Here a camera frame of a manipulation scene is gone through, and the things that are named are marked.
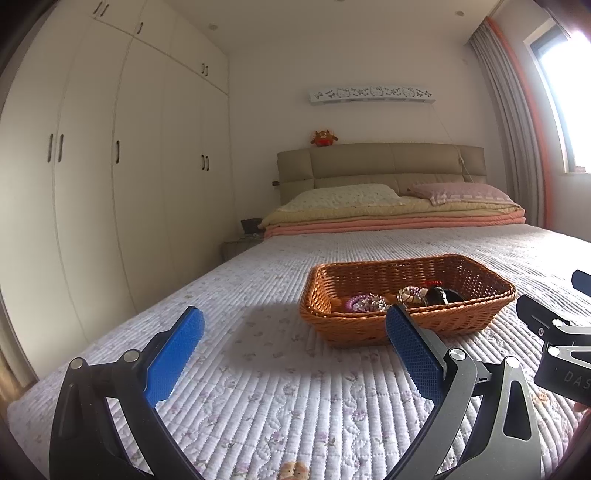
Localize orange plush toy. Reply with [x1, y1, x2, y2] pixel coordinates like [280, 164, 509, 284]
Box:
[309, 129, 339, 149]

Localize grey and pink curtain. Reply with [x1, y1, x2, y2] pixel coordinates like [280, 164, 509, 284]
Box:
[466, 19, 562, 232]

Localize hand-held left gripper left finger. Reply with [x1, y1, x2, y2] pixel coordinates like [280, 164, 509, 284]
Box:
[48, 305, 206, 480]

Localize beige padded headboard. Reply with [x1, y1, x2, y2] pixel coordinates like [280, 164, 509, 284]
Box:
[276, 142, 489, 207]

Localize white hanging cord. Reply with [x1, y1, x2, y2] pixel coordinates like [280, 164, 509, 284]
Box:
[431, 102, 470, 184]

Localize dark hair clip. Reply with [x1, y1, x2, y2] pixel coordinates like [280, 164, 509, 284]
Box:
[425, 286, 463, 306]

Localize clear bead bracelet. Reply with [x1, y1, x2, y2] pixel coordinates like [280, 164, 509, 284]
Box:
[397, 285, 432, 306]

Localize window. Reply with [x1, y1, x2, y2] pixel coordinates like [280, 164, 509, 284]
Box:
[523, 17, 591, 175]

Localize white wardrobe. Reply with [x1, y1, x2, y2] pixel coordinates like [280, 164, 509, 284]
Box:
[0, 0, 232, 384]

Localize folded pink and beige blankets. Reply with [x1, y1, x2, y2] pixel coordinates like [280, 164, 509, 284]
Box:
[263, 210, 527, 240]

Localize pink pillow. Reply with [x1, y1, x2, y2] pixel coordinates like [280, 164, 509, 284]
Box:
[406, 181, 516, 206]

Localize yellow floral pillow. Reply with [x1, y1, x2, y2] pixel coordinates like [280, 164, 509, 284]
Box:
[279, 183, 408, 212]

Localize folded yellow pink blankets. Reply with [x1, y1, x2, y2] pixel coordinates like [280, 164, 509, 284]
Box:
[259, 198, 526, 230]

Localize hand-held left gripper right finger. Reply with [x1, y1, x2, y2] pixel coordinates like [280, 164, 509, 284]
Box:
[383, 302, 544, 480]

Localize brown wicker basket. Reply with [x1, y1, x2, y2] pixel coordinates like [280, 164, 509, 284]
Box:
[298, 253, 517, 348]

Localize grey nightstand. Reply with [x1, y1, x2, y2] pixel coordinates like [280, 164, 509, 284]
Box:
[222, 234, 267, 263]

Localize white carved wall ornament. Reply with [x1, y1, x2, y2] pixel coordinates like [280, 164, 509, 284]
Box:
[308, 85, 436, 103]

